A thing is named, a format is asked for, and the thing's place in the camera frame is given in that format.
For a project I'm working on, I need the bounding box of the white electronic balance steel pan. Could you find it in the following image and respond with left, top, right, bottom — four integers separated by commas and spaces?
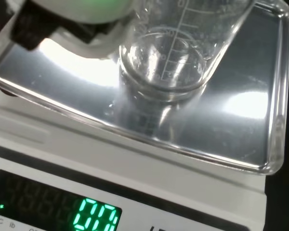
0, 0, 289, 231

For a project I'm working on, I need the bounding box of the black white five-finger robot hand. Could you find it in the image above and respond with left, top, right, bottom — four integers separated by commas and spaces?
4, 0, 137, 51

